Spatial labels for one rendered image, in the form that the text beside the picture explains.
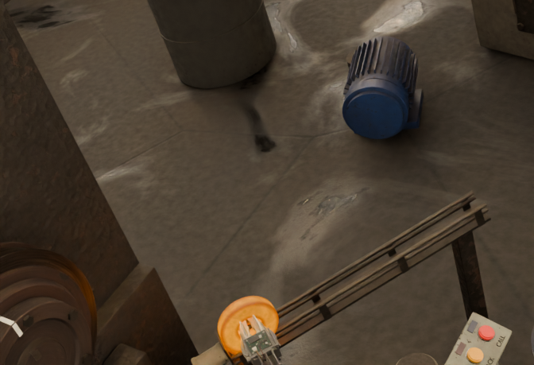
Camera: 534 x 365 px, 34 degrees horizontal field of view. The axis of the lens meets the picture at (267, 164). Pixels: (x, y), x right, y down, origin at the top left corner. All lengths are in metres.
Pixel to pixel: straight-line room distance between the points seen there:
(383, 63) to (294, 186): 0.66
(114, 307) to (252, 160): 1.88
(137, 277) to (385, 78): 1.78
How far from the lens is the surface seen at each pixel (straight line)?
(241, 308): 2.15
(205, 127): 4.43
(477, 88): 4.16
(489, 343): 2.33
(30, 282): 1.94
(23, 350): 1.92
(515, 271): 3.29
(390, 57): 3.90
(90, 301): 2.12
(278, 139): 4.16
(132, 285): 2.38
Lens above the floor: 2.41
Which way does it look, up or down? 37 degrees down
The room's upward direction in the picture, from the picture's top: 20 degrees counter-clockwise
